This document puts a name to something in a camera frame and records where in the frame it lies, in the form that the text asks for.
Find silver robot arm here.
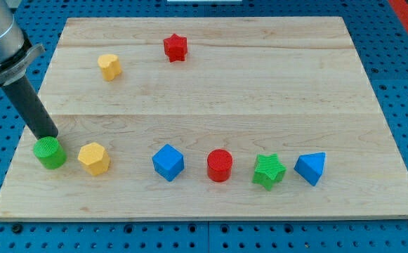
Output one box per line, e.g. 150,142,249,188
0,0,45,86

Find yellow heart block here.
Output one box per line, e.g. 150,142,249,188
98,54,122,82

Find red cylinder block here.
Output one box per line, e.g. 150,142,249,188
207,149,233,182

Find wooden board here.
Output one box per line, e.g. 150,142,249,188
0,16,408,222

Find blue cube block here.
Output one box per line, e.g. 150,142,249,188
152,144,185,181

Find green star block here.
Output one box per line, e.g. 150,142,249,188
252,153,287,191

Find red star block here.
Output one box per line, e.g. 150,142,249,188
163,34,187,62

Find blue triangle block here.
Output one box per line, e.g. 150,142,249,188
294,153,326,186

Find yellow hexagon block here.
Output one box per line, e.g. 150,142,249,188
77,142,110,176

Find green cylinder block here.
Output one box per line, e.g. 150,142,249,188
33,136,67,169

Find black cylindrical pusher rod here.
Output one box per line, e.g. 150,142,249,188
2,75,58,139

